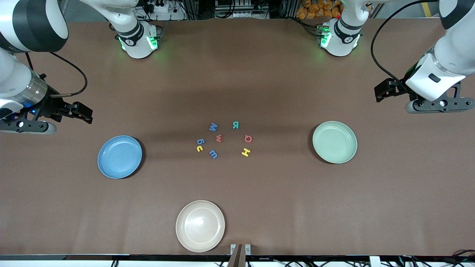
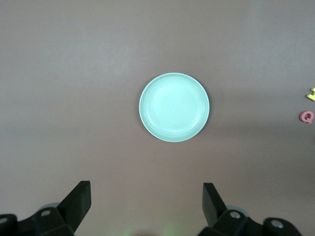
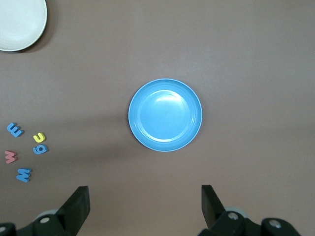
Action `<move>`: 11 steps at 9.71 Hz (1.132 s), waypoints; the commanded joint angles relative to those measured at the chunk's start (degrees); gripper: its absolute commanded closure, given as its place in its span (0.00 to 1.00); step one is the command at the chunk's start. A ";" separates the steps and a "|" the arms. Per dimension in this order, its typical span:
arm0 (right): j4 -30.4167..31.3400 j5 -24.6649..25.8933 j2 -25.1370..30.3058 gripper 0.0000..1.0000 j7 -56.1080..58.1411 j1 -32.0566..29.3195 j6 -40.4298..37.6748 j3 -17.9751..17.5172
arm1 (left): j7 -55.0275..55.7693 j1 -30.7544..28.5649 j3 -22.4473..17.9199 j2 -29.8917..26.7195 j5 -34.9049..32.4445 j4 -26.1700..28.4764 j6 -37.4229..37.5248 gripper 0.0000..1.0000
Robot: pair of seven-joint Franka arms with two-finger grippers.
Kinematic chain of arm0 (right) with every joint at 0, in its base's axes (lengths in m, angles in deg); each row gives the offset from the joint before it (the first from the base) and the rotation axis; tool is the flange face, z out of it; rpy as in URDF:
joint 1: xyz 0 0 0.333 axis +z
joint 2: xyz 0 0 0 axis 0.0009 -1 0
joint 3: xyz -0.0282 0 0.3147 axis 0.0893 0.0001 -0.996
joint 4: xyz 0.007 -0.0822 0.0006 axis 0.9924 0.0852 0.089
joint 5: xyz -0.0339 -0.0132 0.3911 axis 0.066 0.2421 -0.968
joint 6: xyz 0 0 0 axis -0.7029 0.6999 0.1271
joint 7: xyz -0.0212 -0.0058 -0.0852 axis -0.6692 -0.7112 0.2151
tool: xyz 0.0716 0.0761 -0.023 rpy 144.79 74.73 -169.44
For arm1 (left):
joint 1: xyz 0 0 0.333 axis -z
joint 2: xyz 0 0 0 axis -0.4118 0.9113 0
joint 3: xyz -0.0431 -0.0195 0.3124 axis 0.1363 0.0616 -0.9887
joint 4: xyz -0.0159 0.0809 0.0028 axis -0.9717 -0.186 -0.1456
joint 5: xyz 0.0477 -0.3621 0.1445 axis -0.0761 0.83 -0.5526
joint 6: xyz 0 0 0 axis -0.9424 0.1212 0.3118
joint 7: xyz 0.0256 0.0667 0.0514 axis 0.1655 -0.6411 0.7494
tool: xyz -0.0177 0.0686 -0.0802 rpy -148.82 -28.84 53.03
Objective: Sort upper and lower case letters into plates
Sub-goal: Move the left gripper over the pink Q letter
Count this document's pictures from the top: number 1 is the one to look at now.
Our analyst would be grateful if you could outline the blue plate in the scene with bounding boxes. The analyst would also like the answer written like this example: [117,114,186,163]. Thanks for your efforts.
[97,135,143,179]

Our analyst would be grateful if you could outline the green plate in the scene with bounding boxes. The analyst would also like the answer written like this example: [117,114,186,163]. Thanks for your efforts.
[312,121,358,164]

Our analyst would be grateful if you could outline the orange objects pile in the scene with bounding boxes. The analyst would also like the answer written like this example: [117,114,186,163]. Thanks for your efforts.
[296,0,341,20]

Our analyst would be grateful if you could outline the white power strip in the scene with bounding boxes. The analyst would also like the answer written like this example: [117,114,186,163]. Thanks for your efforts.
[147,0,176,13]

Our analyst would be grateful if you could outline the black equipment rack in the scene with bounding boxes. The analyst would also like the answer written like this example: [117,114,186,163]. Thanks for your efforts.
[214,0,271,19]

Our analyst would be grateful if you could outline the beige plate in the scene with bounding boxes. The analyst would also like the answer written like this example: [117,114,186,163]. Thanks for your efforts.
[176,200,226,253]

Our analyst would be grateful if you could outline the black cable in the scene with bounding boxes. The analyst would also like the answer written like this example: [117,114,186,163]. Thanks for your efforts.
[25,51,88,98]
[371,0,440,88]

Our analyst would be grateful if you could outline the white table edge rail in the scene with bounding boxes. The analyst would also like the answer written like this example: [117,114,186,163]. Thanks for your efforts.
[0,254,475,267]

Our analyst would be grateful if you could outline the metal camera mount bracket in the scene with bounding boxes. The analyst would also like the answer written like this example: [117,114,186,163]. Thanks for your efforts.
[230,244,252,267]

